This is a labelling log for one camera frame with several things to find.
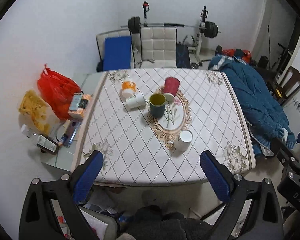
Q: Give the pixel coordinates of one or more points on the blue quilted blanket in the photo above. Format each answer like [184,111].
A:
[264,115]

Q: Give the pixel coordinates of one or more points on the yellow floral package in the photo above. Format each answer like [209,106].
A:
[38,111]

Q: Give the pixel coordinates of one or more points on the plain white paper cup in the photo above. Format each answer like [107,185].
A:
[135,101]

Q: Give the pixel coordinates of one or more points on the floral diamond pattern tablecloth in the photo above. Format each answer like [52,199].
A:
[138,149]

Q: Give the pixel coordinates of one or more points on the blue folded mat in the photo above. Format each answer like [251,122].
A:
[117,53]

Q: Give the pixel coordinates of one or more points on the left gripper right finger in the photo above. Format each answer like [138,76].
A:
[263,220]

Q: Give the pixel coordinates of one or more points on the white paper cup with sketch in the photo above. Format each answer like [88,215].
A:
[183,140]

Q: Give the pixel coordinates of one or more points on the green white medicine box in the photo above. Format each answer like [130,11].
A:
[47,144]

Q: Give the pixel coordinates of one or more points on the purple smartphone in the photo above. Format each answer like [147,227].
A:
[70,132]

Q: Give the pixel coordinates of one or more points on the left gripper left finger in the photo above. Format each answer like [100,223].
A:
[38,218]

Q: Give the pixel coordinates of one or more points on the dark wooden chair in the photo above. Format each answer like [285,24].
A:
[288,87]

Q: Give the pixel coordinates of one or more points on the orange and white cup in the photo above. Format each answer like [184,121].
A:
[128,88]

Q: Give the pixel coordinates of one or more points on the red plastic bag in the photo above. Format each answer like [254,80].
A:
[57,90]

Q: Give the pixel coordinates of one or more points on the orange white tissue pack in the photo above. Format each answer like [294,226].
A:
[78,105]

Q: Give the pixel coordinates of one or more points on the white padded chair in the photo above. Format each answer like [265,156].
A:
[158,47]

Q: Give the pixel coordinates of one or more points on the dark green yellow-lined cup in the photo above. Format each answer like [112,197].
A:
[157,105]

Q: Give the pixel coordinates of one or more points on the red ribbed paper cup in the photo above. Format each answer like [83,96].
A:
[171,87]

